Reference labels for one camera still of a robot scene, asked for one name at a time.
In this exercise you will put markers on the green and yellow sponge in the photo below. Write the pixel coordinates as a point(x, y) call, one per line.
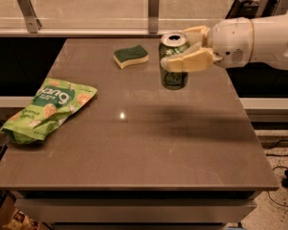
point(131, 56)

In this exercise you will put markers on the middle metal rail bracket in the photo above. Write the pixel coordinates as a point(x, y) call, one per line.
point(153, 16)

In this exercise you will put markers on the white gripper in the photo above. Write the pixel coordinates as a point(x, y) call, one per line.
point(231, 42)

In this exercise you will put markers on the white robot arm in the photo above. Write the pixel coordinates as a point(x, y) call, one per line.
point(270, 41)

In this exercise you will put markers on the left metal rail bracket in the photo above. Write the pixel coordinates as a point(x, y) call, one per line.
point(32, 23)

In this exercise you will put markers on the glass railing panel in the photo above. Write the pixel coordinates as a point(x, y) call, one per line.
point(115, 14)

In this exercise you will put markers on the green soda can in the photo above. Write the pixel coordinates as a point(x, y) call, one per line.
point(173, 43)

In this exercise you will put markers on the metal rail bracket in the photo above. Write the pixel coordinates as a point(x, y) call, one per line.
point(153, 16)
point(281, 7)
point(32, 23)

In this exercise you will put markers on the green snack bag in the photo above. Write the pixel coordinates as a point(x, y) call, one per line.
point(54, 102)

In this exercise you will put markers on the right metal rail bracket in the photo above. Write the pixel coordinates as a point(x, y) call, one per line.
point(281, 7)

